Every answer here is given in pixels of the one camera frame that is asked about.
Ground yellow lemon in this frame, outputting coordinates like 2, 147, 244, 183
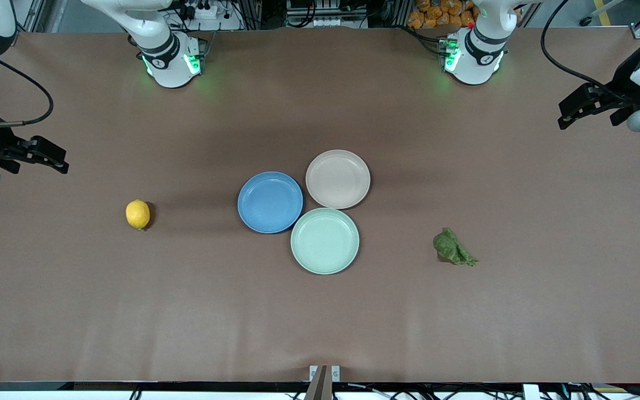
126, 199, 151, 231

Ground green lettuce leaf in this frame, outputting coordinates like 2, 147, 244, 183
433, 227, 479, 267

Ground orange snack packets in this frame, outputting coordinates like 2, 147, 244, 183
407, 0, 477, 29

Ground white power strip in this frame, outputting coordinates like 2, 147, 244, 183
178, 0, 244, 32

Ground blue plate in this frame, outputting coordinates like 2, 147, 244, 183
237, 171, 304, 234

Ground beige plate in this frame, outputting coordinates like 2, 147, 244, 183
306, 149, 371, 210

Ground light green plate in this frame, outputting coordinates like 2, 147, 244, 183
291, 208, 360, 275

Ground metal bracket at table edge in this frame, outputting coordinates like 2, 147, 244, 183
304, 365, 341, 400

